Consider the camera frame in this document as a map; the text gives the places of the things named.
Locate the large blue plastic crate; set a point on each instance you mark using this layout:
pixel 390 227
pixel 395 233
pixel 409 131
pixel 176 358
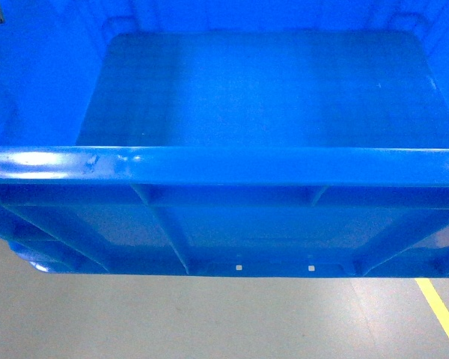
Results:
pixel 226 138

